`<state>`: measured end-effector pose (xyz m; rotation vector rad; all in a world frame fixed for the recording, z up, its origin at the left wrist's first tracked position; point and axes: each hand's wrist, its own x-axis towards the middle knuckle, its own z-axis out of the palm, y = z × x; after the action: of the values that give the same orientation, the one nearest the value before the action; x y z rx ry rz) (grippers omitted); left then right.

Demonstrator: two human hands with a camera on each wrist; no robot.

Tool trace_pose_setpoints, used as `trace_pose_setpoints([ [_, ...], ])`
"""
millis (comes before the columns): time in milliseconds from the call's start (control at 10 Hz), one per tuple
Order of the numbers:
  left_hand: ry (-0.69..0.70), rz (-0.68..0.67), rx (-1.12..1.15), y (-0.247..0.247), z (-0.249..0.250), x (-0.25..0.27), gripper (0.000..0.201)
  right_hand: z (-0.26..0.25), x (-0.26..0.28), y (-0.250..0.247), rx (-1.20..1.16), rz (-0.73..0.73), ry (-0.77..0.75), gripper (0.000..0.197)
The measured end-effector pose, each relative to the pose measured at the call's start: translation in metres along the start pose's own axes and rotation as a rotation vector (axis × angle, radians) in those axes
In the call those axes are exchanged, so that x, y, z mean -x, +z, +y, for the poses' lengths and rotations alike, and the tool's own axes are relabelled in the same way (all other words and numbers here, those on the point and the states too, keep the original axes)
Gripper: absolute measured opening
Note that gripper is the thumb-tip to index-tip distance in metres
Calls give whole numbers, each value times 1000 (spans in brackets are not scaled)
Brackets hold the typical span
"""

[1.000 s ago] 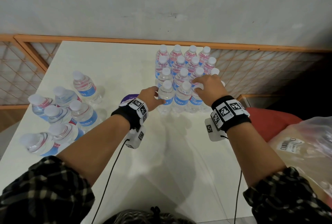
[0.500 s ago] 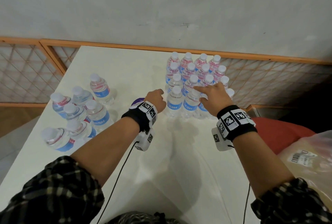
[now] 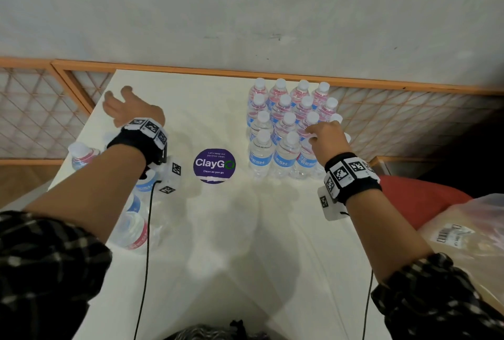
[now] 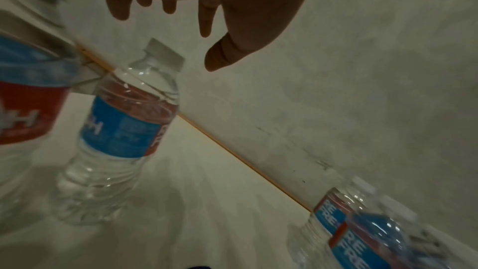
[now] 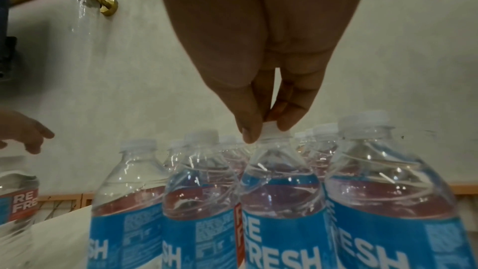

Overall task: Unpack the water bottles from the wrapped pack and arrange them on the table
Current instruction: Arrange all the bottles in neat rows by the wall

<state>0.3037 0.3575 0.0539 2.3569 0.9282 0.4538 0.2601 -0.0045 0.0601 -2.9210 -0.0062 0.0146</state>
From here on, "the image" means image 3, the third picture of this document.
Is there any red chair seat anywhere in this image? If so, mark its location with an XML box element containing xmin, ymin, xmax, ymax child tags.
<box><xmin>379</xmin><ymin>175</ymin><xmax>473</xmax><ymax>231</ymax></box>

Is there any black right wristband with markers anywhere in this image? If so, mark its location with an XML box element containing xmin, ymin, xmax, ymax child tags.
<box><xmin>324</xmin><ymin>152</ymin><xmax>382</xmax><ymax>206</ymax></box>

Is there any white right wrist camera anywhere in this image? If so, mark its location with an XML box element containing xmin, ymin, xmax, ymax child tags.
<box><xmin>317</xmin><ymin>186</ymin><xmax>350</xmax><ymax>221</ymax></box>

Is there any black left wristband with markers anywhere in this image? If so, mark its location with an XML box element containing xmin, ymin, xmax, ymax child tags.
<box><xmin>107</xmin><ymin>117</ymin><xmax>168</xmax><ymax>166</ymax></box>

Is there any black left camera cable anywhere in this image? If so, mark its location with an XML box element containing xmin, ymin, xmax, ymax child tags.
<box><xmin>133</xmin><ymin>180</ymin><xmax>163</xmax><ymax>340</ymax></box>

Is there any person's left hand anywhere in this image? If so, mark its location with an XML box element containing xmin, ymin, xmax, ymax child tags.
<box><xmin>103</xmin><ymin>85</ymin><xmax>166</xmax><ymax>128</ymax></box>

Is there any black right camera cable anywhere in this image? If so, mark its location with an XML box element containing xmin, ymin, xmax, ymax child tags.
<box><xmin>361</xmin><ymin>270</ymin><xmax>374</xmax><ymax>340</ymax></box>

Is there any clear water bottle blue label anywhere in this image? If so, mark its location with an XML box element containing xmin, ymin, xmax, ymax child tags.
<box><xmin>135</xmin><ymin>168</ymin><xmax>164</xmax><ymax>195</ymax></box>

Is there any black wristband with markers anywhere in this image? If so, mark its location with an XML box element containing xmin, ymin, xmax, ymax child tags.
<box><xmin>107</xmin><ymin>117</ymin><xmax>168</xmax><ymax>166</ymax></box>
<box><xmin>324</xmin><ymin>152</ymin><xmax>382</xmax><ymax>206</ymax></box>

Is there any orange wooden lattice panel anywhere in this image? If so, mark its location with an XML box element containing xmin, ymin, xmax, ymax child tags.
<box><xmin>0</xmin><ymin>57</ymin><xmax>96</xmax><ymax>166</ymax></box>
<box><xmin>51</xmin><ymin>59</ymin><xmax>504</xmax><ymax>164</ymax></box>

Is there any group of standing water bottles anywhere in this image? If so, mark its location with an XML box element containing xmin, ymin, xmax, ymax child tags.
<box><xmin>246</xmin><ymin>78</ymin><xmax>352</xmax><ymax>180</ymax></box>

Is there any clear plastic bag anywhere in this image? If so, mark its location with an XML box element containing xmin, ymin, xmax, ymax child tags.
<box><xmin>417</xmin><ymin>193</ymin><xmax>504</xmax><ymax>315</ymax></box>

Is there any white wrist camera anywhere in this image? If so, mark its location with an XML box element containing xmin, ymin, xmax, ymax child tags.
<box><xmin>157</xmin><ymin>159</ymin><xmax>183</xmax><ymax>195</ymax></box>
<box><xmin>317</xmin><ymin>186</ymin><xmax>350</xmax><ymax>221</ymax></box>

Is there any plaid shirt sleeve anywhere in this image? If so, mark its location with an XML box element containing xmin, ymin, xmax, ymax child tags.
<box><xmin>371</xmin><ymin>253</ymin><xmax>504</xmax><ymax>340</ymax></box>
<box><xmin>0</xmin><ymin>210</ymin><xmax>113</xmax><ymax>340</ymax></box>

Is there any black camera cable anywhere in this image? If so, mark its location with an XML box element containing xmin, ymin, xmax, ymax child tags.
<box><xmin>361</xmin><ymin>270</ymin><xmax>374</xmax><ymax>340</ymax></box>
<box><xmin>133</xmin><ymin>180</ymin><xmax>163</xmax><ymax>340</ymax></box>

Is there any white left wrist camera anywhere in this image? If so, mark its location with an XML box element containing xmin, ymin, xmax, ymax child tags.
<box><xmin>157</xmin><ymin>159</ymin><xmax>183</xmax><ymax>195</ymax></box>

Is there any person's right forearm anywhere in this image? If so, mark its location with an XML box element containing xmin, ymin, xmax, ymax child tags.
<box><xmin>346</xmin><ymin>189</ymin><xmax>434</xmax><ymax>284</ymax></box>

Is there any white barcode label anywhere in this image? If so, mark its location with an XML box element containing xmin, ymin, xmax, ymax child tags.
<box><xmin>430</xmin><ymin>224</ymin><xmax>476</xmax><ymax>244</ymax></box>

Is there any plaid right shirt sleeve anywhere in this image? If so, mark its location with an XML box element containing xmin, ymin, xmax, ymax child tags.
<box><xmin>371</xmin><ymin>253</ymin><xmax>504</xmax><ymax>340</ymax></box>

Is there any person's right hand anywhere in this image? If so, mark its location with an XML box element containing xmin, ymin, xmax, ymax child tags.
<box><xmin>305</xmin><ymin>121</ymin><xmax>353</xmax><ymax>167</ymax></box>

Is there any person's left forearm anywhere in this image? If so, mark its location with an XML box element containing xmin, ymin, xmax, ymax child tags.
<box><xmin>24</xmin><ymin>143</ymin><xmax>148</xmax><ymax>244</ymax></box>

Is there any clear water bottle pink label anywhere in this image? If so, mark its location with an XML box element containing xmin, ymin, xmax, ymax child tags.
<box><xmin>107</xmin><ymin>193</ymin><xmax>161</xmax><ymax>254</ymax></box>
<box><xmin>68</xmin><ymin>141</ymin><xmax>101</xmax><ymax>171</ymax></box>

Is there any plaid left shirt sleeve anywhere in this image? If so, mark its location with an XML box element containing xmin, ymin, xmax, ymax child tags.
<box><xmin>0</xmin><ymin>210</ymin><xmax>113</xmax><ymax>340</ymax></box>

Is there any round purple sticker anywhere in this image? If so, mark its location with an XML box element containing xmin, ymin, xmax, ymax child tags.
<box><xmin>192</xmin><ymin>148</ymin><xmax>236</xmax><ymax>185</ymax></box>

